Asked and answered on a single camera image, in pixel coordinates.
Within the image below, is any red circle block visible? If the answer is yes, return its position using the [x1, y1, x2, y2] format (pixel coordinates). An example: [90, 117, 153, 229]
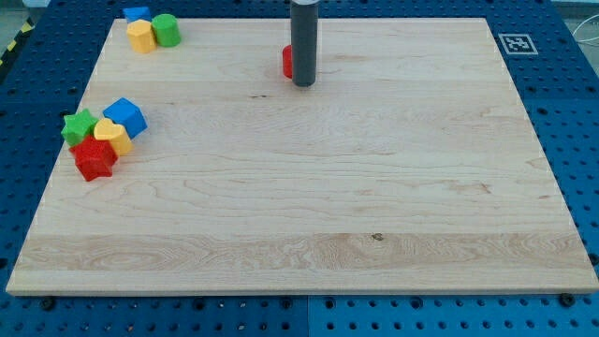
[282, 45, 293, 79]

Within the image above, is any yellow hexagon block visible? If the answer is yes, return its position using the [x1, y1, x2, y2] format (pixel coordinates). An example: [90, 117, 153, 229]
[126, 20, 156, 53]

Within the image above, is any red star block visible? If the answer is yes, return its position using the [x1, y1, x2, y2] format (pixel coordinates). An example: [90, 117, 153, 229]
[69, 136, 118, 182]

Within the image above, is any wooden board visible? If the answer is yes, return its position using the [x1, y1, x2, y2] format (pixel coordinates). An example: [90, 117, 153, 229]
[7, 18, 598, 296]

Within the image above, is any black bolt right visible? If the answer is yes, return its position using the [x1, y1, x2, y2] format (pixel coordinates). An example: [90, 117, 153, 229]
[559, 293, 577, 308]

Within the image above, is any white fiducial marker tag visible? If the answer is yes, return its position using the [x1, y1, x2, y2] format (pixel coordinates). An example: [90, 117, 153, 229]
[498, 34, 538, 55]

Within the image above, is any blue triangle block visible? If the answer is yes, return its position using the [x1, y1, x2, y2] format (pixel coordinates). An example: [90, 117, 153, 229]
[123, 7, 152, 23]

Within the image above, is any yellow heart block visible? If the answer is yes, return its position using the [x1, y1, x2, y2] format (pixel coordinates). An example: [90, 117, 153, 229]
[94, 118, 134, 156]

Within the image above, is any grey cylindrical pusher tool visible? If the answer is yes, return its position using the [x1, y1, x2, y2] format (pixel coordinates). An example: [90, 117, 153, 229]
[290, 0, 319, 87]

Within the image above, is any white cable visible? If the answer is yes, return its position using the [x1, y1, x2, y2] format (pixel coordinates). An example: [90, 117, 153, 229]
[571, 12, 599, 48]

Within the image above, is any black bolt left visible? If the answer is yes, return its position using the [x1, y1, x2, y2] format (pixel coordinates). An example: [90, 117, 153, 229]
[39, 297, 56, 312]

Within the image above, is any green star block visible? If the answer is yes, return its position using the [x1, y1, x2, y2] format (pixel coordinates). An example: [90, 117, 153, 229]
[61, 109, 98, 147]

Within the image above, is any green circle block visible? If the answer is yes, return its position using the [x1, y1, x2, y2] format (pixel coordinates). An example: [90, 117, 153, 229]
[151, 13, 182, 48]

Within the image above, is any black bolt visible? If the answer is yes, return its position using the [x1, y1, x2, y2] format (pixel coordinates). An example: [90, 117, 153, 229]
[559, 293, 577, 308]
[39, 297, 56, 312]

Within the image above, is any blue cube block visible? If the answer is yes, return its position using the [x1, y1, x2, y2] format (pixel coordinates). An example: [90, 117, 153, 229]
[103, 97, 147, 139]

